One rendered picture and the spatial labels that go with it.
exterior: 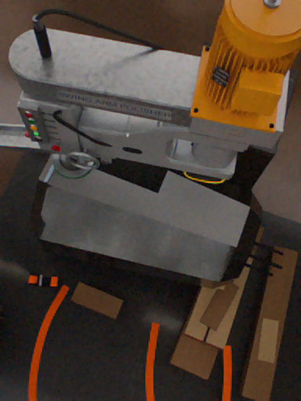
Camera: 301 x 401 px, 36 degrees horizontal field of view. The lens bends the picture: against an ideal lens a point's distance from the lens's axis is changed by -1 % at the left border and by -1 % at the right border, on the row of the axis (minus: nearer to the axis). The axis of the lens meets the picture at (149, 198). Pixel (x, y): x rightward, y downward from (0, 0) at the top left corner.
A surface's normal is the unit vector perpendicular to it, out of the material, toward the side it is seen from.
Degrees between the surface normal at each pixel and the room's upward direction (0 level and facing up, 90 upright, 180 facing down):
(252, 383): 0
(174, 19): 0
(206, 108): 0
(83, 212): 45
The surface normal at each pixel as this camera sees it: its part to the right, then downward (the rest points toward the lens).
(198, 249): -0.20, 0.39
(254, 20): 0.04, -0.34
